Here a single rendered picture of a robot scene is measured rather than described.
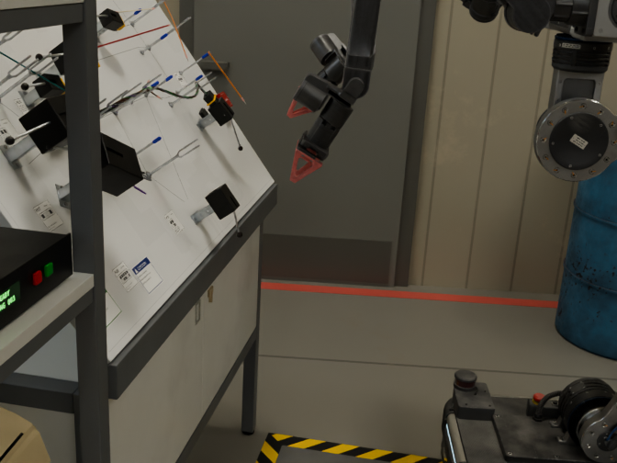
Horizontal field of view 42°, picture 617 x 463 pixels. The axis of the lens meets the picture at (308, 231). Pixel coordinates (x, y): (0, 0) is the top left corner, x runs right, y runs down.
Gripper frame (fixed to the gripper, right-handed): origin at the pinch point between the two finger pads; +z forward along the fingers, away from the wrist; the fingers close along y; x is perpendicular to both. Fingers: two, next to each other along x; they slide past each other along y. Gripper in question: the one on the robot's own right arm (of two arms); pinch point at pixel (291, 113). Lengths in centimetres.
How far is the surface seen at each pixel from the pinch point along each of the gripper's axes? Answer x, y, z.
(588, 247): 145, -95, -18
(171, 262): -6, 60, 22
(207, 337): 19, 39, 44
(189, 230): -5.2, 44.1, 21.7
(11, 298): -31, 118, 4
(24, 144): -42, 78, 11
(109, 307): -14, 86, 20
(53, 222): -30, 81, 17
